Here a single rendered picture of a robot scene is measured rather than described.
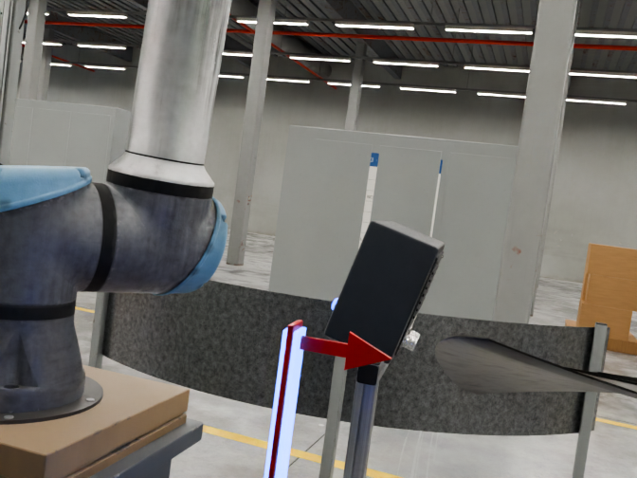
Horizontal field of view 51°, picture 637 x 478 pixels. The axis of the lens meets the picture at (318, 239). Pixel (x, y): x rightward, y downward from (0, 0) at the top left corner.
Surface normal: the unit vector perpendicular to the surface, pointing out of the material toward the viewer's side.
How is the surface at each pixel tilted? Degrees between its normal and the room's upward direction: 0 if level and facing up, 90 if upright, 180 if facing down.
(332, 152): 90
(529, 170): 90
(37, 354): 72
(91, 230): 76
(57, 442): 1
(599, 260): 90
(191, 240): 88
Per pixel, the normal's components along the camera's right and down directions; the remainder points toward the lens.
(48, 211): 0.71, 0.12
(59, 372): 0.88, -0.17
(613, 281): -0.33, 0.00
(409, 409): 0.06, 0.06
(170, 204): 0.43, 0.20
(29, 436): 0.13, -0.99
